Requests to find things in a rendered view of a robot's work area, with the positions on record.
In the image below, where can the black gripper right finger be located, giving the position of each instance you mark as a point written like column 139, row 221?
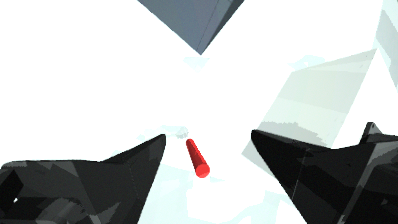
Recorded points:
column 322, row 183

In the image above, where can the red peg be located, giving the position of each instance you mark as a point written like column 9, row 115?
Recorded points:
column 201, row 167

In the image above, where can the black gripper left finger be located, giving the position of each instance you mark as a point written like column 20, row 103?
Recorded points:
column 112, row 191

